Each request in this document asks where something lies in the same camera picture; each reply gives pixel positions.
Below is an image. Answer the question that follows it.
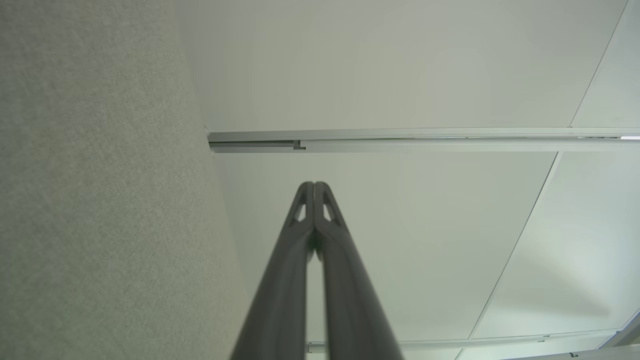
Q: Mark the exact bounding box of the silver metal rail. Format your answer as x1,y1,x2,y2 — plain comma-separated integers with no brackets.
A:
206,126,640,154
306,330,621,354

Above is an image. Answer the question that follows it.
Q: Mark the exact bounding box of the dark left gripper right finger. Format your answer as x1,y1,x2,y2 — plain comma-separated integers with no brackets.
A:
314,181,405,360

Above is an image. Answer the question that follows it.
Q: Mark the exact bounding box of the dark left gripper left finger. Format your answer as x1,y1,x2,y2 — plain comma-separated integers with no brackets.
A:
229,181,316,360

